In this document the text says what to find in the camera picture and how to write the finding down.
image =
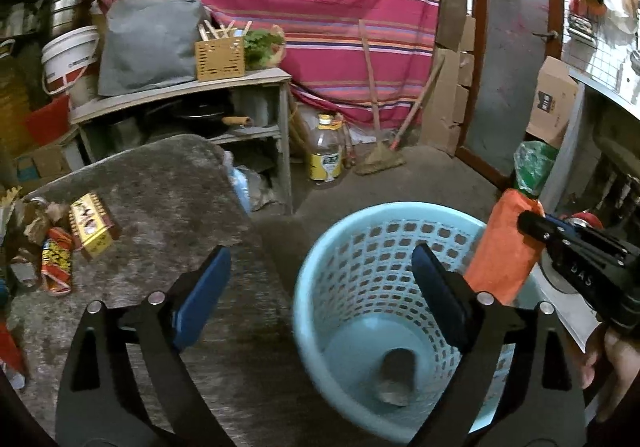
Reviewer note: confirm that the white plastic bucket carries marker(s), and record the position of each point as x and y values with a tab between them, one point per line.
70	58

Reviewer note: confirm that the small dark bottle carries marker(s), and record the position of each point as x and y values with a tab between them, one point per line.
348	142

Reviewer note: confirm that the clear plastic bag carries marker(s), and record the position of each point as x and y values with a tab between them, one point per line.
240	182

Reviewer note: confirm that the red yellow snack packet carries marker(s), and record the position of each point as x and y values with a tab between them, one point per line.
56	259

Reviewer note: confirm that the grey fabric cover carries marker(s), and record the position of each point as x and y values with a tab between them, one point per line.
150	42

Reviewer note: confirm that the steel pot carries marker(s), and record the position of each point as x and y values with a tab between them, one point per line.
122	131

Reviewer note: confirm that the wooden chopstick holder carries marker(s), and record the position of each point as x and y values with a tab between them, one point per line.
220	59

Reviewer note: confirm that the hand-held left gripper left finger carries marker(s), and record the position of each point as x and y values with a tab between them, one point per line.
202	299

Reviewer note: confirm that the cardboard wall lining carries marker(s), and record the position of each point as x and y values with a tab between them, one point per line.
450	92

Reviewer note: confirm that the printed cardboard box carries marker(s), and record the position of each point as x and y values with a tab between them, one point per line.
552	102

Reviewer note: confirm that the green leafy vegetables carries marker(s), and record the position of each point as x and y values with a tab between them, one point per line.
260	46

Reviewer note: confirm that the small yellow red box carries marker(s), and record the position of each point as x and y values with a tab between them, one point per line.
92	227

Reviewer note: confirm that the stacked steel pots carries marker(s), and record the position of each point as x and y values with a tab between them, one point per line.
65	12

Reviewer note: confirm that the green plastic bag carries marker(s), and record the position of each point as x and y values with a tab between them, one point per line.
534	164

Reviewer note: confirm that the bundle of chopsticks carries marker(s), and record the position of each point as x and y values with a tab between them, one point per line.
222	31

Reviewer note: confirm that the person's right hand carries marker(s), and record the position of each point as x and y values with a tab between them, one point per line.
617	372

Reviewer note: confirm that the brown crumpled paper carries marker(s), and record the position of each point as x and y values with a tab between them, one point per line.
40	222

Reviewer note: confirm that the orange snack packet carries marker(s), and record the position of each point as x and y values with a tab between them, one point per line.
502	247

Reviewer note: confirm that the brown door frame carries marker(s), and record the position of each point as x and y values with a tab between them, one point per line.
481	52

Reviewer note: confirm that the light blue plastic basket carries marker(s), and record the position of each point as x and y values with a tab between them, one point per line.
350	247

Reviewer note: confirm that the oil bottle with yellow label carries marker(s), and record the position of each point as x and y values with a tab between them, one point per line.
325	162

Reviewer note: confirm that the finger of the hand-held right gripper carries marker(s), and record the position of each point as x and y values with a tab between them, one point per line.
532	225
562	222

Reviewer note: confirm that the wooden stick with red tip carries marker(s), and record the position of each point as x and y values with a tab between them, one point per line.
417	104

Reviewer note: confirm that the small wooden shelf unit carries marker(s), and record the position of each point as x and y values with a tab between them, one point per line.
200	87

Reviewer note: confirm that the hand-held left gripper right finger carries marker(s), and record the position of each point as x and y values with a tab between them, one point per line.
440	299

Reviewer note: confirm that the grey crumpled wrapper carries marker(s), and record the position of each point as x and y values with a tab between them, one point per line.
397	374

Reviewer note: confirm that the straw broom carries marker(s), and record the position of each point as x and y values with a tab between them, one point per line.
380	161

